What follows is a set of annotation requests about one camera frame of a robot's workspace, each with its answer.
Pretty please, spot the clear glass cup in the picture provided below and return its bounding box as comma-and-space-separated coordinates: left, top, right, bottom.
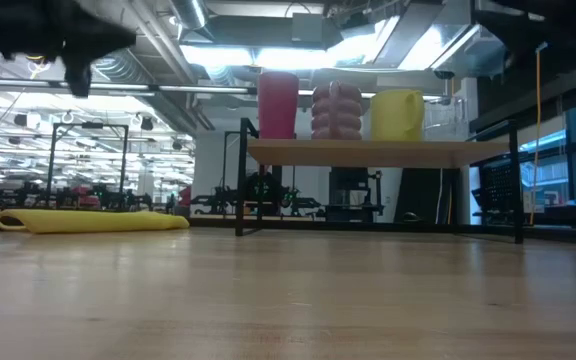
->
422, 95, 468, 142

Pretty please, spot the yellow cloth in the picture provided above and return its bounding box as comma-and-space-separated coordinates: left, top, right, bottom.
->
0, 208, 191, 235

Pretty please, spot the black metal table frame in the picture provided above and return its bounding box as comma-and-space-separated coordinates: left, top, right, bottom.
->
187, 215, 576, 246

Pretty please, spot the black leaning panel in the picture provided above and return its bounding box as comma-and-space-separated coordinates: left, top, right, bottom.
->
393, 167, 462, 225

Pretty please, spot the red cup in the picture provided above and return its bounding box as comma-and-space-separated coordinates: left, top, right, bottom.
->
257, 71, 300, 140

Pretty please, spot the round silver ceiling duct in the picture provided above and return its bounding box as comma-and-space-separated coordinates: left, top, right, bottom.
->
167, 0, 209, 31

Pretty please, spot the yellow-green mug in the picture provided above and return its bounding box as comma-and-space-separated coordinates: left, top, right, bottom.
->
369, 88, 426, 142

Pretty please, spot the black metal rig frame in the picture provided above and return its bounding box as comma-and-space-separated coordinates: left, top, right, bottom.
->
45, 121, 130, 209
221, 130, 260, 217

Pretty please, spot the black mesh chair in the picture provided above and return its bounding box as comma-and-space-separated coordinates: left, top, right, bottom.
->
471, 162, 519, 226

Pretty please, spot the wooden shelf with black legs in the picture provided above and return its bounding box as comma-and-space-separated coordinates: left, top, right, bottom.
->
233, 117, 525, 245

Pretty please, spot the black machine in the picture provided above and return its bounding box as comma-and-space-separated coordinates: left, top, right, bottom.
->
325, 167, 385, 224

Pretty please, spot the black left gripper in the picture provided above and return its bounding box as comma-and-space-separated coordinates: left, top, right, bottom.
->
17, 0, 137, 99

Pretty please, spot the grey ceiling box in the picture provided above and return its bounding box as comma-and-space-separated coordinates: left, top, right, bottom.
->
291, 12, 329, 44

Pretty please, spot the purple ribbed mug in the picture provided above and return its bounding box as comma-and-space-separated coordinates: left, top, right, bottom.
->
310, 80, 364, 141

